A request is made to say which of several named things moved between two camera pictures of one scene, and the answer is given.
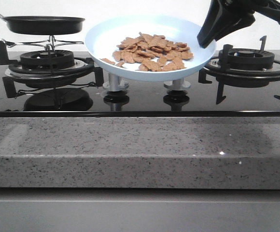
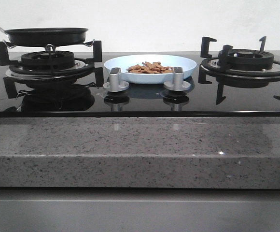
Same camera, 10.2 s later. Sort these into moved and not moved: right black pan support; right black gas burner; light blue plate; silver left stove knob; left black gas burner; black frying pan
Moved: black frying pan; light blue plate
Not moved: left black gas burner; right black gas burner; silver left stove knob; right black pan support
